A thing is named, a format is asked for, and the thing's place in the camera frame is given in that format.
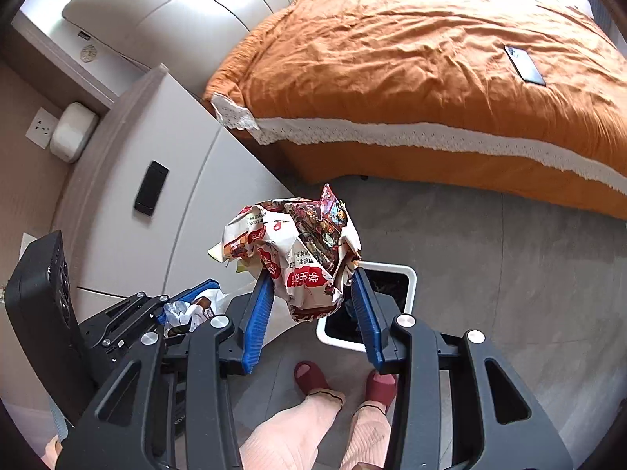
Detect white trash gripper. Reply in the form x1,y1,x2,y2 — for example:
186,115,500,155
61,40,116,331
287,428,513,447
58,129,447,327
160,289,227,337

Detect red white snack wrapper pile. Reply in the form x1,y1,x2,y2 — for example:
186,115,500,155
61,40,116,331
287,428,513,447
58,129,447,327
208,184,361,322

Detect white square trash bin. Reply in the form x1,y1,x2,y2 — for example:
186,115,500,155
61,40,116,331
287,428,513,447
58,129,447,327
315,261,418,353

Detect red right slipper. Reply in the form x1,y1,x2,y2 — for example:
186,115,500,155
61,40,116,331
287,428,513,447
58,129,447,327
364,369,397,414

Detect red slipper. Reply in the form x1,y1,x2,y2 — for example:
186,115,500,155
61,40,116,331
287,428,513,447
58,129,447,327
293,361,345,404
364,369,397,414

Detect right leg pink trousers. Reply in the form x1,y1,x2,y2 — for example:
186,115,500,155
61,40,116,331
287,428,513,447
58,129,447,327
340,400,391,470

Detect leg pink trousers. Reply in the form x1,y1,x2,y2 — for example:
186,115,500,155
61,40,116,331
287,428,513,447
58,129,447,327
240,388,345,469
340,400,391,470

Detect left leg pink trousers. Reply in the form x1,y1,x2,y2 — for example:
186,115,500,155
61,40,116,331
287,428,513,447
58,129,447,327
240,388,345,469

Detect white drawer cabinet desk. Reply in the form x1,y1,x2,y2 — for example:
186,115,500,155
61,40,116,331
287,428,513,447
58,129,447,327
53,66,290,322

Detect red left slipper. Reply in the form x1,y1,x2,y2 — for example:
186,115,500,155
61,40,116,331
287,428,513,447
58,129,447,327
293,361,345,404

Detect white tissue box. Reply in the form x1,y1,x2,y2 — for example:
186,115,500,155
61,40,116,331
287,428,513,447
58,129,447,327
49,102,99,163

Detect beige padded headboard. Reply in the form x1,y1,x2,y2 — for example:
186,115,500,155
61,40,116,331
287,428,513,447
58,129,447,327
63,0,293,97

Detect bed with orange cover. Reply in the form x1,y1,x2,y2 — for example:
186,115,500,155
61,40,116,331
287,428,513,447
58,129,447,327
202,0,626,219

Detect black phone on bed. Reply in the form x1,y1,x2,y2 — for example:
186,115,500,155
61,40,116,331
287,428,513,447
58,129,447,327
504,46,546,86

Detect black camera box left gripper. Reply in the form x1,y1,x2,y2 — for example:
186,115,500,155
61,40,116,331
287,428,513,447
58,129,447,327
5,230,98,425

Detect black drawer handle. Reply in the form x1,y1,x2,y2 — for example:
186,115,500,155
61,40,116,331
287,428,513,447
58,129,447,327
134,161,169,217

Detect white wall socket far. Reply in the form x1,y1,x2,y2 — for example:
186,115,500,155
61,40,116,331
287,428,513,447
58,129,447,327
25,107,58,150

